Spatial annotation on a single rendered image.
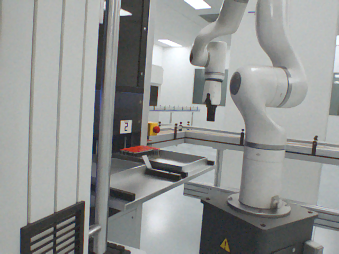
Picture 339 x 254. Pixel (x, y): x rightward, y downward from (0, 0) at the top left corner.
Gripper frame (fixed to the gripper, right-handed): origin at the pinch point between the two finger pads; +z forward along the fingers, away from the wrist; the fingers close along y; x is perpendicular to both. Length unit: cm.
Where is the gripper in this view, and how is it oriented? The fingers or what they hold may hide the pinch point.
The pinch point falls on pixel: (211, 116)
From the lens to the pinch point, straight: 130.2
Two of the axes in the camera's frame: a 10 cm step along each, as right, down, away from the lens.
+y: -4.8, 0.5, -8.7
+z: -0.7, 9.9, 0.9
